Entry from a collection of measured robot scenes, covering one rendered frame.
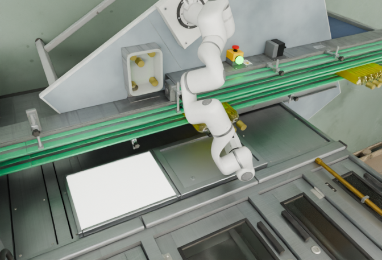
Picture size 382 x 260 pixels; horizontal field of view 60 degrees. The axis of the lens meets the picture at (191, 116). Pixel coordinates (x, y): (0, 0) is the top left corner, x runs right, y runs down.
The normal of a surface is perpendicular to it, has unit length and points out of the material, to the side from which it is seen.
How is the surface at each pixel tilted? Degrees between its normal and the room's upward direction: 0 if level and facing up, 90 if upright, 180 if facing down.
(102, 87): 0
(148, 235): 90
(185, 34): 5
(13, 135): 90
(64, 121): 90
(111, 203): 90
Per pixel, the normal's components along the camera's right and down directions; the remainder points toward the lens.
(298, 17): 0.46, 0.52
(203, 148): 0.04, -0.82
